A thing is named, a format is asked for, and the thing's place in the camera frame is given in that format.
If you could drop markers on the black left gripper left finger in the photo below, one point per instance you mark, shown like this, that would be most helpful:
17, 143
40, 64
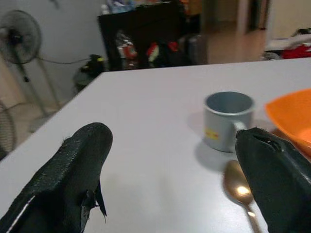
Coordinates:
73, 170

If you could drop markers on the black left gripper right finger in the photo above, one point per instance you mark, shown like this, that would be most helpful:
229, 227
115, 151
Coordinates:
274, 184

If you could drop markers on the gold metal spoon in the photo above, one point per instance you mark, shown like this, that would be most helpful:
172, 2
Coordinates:
234, 179

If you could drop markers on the orange plastic bowl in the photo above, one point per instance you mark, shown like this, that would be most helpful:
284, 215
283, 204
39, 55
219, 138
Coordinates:
291, 114

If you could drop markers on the black fan grille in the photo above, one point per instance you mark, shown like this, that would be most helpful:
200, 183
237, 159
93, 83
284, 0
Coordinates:
5, 131

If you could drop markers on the grey mug with yellow print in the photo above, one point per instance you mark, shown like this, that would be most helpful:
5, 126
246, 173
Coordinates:
218, 121

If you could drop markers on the black bag with yellow tag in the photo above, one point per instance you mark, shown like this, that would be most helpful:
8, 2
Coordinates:
91, 70

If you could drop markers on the white rack with clothes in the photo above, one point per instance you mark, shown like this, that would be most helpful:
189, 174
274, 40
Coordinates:
298, 48

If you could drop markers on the grey standing fan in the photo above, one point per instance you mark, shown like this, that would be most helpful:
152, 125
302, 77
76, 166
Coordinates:
17, 36

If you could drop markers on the black cabinet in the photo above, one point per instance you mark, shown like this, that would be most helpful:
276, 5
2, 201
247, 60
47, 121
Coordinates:
145, 26

